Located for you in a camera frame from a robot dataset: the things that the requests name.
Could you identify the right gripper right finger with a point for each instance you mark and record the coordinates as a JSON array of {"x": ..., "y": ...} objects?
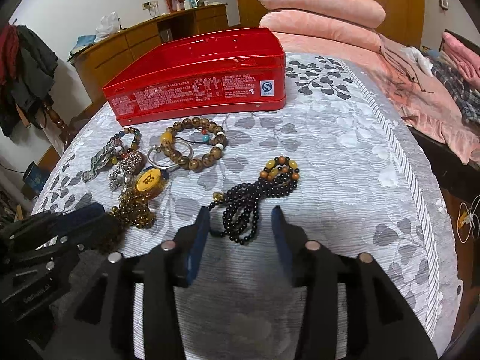
[{"x": 380, "y": 323}]

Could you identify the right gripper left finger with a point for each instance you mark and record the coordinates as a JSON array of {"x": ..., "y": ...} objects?
[{"x": 104, "y": 328}]

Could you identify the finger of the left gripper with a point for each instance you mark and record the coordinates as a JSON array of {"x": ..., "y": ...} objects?
[{"x": 86, "y": 222}]

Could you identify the yellow amber pendant beads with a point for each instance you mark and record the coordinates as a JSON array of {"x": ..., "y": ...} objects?
[{"x": 133, "y": 207}]

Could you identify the silver chain pendant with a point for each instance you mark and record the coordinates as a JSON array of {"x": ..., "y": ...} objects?
[{"x": 124, "y": 174}]

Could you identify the blue waste bin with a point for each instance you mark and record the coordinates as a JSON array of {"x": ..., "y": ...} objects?
[{"x": 34, "y": 179}]

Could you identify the coat rack with clothes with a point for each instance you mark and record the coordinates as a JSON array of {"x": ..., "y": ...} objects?
[{"x": 27, "y": 76}]

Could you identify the wooden sideboard cabinet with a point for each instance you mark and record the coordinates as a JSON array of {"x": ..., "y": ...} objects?
[{"x": 102, "y": 61}]

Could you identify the blue cloth on cabinet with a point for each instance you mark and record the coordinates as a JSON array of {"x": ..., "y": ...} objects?
[{"x": 82, "y": 43}]

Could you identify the white plastic bag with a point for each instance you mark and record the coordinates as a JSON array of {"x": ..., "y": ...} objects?
[{"x": 107, "y": 26}]

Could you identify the red tin box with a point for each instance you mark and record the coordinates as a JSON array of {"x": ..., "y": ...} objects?
[{"x": 236, "y": 70}]

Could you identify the pink bed sheet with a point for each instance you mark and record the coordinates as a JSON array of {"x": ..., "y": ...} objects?
[{"x": 427, "y": 106}]

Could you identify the plaid folded clothes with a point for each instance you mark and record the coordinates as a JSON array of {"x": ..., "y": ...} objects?
[{"x": 464, "y": 95}]

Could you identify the pink folded towel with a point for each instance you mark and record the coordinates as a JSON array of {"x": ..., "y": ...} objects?
[{"x": 467, "y": 61}]

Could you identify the lower pink folded quilt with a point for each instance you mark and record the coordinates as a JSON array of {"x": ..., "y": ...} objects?
[{"x": 298, "y": 22}]

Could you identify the pink folded quilt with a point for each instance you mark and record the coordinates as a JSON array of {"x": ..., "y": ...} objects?
[
  {"x": 367, "y": 13},
  {"x": 298, "y": 22}
]

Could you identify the upper pink folded quilt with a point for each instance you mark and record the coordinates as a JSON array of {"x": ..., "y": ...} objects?
[{"x": 367, "y": 13}]

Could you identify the wall power socket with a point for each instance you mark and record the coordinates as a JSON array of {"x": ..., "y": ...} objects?
[{"x": 151, "y": 5}]

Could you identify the wall switch panel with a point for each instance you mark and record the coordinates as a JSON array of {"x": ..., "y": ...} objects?
[{"x": 444, "y": 4}]

